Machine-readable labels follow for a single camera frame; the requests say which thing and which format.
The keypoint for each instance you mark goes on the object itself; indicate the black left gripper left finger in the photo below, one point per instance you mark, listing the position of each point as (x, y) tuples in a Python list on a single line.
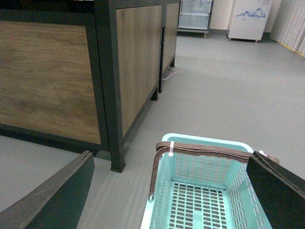
[(57, 203)]

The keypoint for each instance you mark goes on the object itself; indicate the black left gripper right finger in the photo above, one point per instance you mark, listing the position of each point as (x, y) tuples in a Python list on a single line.
[(280, 192)]

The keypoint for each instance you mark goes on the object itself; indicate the light blue plastic basket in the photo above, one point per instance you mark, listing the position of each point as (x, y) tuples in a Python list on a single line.
[(200, 192)]

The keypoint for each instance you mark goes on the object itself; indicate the brown basket handle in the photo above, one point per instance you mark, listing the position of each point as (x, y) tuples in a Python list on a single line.
[(193, 150)]

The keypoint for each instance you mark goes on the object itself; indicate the wooden black-framed display stand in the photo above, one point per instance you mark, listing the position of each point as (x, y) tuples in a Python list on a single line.
[(79, 73)]

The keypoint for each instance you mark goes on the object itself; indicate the white chest freezer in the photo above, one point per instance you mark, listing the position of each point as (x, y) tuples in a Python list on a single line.
[(248, 19)]

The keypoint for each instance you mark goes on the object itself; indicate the glass door fridge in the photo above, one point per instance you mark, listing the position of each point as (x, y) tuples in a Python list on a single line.
[(195, 16)]

